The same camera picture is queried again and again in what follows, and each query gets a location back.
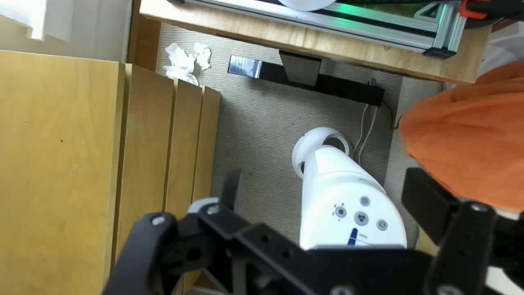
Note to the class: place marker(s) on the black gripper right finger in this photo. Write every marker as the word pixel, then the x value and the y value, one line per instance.
pixel 463 239

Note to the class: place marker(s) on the white curtain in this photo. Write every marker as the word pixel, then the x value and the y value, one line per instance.
pixel 32 18

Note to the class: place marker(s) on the black power strip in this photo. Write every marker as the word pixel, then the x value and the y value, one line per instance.
pixel 337 83

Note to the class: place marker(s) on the aluminium profile frame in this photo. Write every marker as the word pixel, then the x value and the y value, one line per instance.
pixel 381 24

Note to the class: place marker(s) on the orange cloth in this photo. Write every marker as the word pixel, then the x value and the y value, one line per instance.
pixel 475 136

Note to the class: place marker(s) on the white patterned bedding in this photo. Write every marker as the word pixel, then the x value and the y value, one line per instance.
pixel 504 45

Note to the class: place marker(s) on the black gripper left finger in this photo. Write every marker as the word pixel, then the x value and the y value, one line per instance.
pixel 157 250

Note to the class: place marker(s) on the crumpled white paper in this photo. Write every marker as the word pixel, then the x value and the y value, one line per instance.
pixel 185 59

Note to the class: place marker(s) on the light wooden cabinet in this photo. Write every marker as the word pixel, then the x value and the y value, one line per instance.
pixel 59 163

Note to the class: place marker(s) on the red black clamp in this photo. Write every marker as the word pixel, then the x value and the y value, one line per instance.
pixel 479 8

